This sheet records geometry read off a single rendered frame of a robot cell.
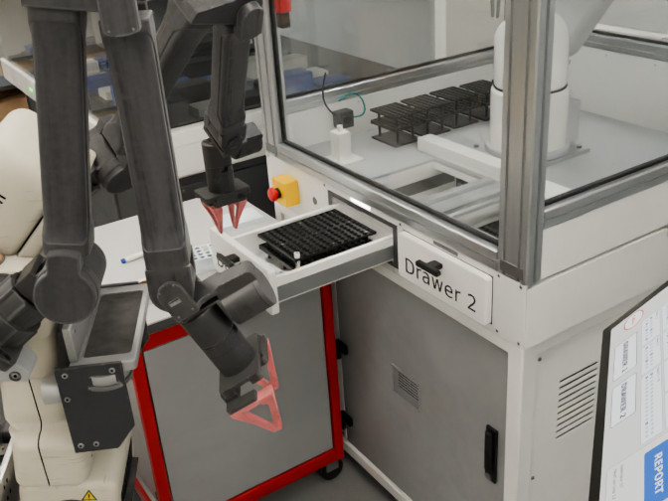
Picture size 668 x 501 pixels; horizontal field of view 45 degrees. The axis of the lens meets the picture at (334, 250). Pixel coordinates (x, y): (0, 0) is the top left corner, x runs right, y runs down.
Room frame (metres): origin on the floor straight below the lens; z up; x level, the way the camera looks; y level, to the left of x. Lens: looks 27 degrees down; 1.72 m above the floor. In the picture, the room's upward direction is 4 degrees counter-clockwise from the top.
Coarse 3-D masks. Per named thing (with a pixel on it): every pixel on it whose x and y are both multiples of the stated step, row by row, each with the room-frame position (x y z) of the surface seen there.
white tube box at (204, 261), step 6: (198, 246) 1.93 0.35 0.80; (210, 246) 1.93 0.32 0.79; (198, 252) 1.89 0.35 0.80; (204, 252) 1.88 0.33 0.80; (210, 252) 1.88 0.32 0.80; (198, 258) 1.85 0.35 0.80; (204, 258) 1.85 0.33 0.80; (210, 258) 1.86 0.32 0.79; (198, 264) 1.84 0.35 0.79; (204, 264) 1.85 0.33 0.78; (210, 264) 1.85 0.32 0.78; (198, 270) 1.84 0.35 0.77; (204, 270) 1.85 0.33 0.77; (210, 270) 1.85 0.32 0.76
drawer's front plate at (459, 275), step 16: (400, 240) 1.65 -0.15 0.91; (416, 240) 1.61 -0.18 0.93; (400, 256) 1.65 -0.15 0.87; (416, 256) 1.60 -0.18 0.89; (432, 256) 1.55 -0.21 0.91; (448, 256) 1.52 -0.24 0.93; (400, 272) 1.65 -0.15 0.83; (416, 272) 1.60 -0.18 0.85; (448, 272) 1.50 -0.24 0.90; (464, 272) 1.46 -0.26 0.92; (480, 272) 1.44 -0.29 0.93; (432, 288) 1.55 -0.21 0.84; (448, 288) 1.50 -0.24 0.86; (464, 288) 1.46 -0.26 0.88; (480, 288) 1.42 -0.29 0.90; (448, 304) 1.50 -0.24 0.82; (464, 304) 1.46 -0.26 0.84; (480, 304) 1.42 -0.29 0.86; (480, 320) 1.42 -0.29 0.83
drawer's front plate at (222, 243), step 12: (216, 228) 1.75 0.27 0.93; (216, 240) 1.72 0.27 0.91; (228, 240) 1.68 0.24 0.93; (216, 252) 1.73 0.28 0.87; (228, 252) 1.67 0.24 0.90; (240, 252) 1.62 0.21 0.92; (216, 264) 1.74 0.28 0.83; (264, 264) 1.54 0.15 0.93; (276, 288) 1.52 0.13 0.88; (276, 312) 1.51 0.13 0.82
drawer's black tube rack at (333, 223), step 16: (288, 224) 1.80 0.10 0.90; (304, 224) 1.79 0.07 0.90; (320, 224) 1.79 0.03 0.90; (336, 224) 1.79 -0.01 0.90; (352, 224) 1.77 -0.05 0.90; (288, 240) 1.72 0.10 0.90; (304, 240) 1.71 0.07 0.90; (320, 240) 1.71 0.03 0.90; (336, 240) 1.70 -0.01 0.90; (352, 240) 1.69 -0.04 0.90; (368, 240) 1.73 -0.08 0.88; (272, 256) 1.70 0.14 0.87; (304, 256) 1.62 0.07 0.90; (320, 256) 1.67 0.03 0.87
